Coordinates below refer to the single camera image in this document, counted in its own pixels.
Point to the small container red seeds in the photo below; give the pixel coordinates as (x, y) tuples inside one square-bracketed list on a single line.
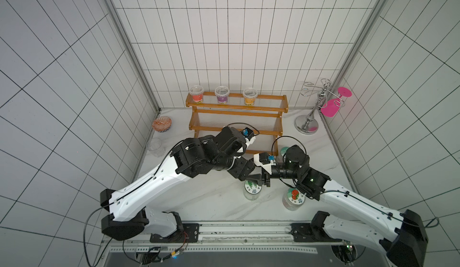
[(197, 93)]

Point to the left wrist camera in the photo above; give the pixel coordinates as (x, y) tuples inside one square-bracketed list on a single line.
[(249, 136)]

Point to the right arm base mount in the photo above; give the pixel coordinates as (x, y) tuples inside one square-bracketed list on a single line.
[(306, 233)]

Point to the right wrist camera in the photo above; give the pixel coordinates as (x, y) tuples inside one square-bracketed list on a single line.
[(262, 159)]

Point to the strawberry lid jar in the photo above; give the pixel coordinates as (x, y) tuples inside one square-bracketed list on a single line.
[(293, 199)]

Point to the small container purple seeds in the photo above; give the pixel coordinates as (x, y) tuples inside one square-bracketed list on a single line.
[(222, 93)]

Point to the wiring bundle under rail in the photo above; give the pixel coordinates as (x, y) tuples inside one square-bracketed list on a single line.
[(161, 254)]

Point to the chrome wine glass rack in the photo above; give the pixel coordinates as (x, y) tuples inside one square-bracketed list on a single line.
[(307, 124)]

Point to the small container brown seeds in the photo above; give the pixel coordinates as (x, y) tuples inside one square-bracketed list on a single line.
[(249, 95)]

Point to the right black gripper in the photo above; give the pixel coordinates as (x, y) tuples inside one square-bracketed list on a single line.
[(268, 177)]

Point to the green tree lid jar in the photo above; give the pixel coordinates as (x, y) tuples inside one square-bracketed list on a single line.
[(251, 191)]

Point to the clear glass cup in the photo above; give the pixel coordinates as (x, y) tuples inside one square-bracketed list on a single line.
[(156, 148)]

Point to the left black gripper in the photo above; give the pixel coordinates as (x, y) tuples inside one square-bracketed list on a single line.
[(243, 168)]

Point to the orange wooden two-tier shelf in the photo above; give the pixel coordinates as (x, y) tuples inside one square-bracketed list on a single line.
[(264, 117)]

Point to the orange patterned glass bowl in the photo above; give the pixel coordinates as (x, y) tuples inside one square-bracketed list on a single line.
[(162, 124)]

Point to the flower label seed jar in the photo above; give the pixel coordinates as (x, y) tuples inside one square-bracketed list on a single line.
[(283, 151)]

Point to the pink plastic wine glass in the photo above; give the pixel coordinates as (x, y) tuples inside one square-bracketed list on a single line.
[(337, 101)]

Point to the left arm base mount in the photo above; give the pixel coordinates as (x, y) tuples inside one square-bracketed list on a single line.
[(188, 233)]

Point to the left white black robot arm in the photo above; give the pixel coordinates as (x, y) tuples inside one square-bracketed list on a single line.
[(128, 212)]

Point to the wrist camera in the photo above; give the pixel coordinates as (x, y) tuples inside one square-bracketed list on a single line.
[(249, 136), (262, 159)]

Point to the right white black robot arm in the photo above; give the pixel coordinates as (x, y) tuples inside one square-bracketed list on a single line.
[(401, 237)]

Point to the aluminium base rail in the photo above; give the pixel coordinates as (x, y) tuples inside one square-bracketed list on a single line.
[(251, 236)]

